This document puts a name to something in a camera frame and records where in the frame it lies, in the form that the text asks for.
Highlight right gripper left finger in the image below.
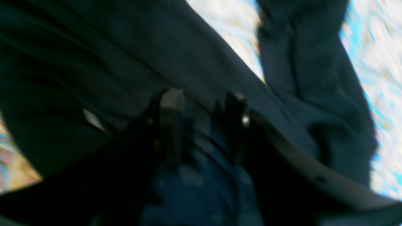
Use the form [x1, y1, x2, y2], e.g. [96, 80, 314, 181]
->
[155, 89, 185, 164]

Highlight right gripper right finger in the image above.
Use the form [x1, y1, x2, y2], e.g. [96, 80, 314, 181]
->
[214, 91, 250, 160]

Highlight black t-shirt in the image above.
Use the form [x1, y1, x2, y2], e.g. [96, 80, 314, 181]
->
[1, 0, 377, 226]

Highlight patterned tablecloth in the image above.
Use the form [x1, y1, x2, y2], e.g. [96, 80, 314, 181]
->
[1, 0, 401, 198]

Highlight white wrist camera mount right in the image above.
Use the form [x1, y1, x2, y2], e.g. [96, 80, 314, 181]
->
[1, 110, 401, 226]

